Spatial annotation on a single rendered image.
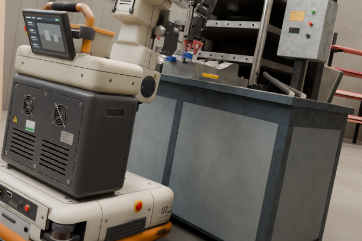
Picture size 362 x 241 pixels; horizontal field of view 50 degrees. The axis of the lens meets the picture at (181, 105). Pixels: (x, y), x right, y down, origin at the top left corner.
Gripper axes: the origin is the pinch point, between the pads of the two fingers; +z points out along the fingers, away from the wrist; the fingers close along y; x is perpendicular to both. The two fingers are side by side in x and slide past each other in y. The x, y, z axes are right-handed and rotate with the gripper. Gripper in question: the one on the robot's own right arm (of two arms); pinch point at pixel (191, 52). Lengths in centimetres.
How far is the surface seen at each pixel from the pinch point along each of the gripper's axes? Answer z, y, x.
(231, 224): 78, -49, 2
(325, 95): -17, 170, -576
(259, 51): -15, 5, -73
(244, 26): -33, 26, -79
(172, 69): 10.7, 10.8, 1.4
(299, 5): -51, -11, -84
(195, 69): 8.8, -6.7, 1.6
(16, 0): -46, 346, -44
